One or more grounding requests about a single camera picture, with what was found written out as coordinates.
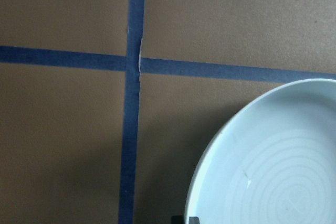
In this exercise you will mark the light blue ceramic plate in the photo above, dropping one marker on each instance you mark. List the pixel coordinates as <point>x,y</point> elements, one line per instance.
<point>275,169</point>

